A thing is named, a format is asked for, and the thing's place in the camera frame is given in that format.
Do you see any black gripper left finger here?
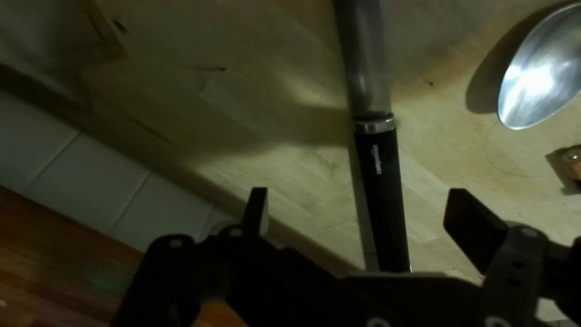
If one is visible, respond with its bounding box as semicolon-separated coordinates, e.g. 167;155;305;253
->
111;186;341;327

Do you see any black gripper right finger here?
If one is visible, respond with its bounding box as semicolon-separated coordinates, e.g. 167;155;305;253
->
441;188;581;327

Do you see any slotted metal spatula black handle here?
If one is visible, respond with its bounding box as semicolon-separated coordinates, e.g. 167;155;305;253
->
330;0;414;277

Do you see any metal spoon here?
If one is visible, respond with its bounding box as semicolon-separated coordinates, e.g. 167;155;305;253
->
494;0;581;133

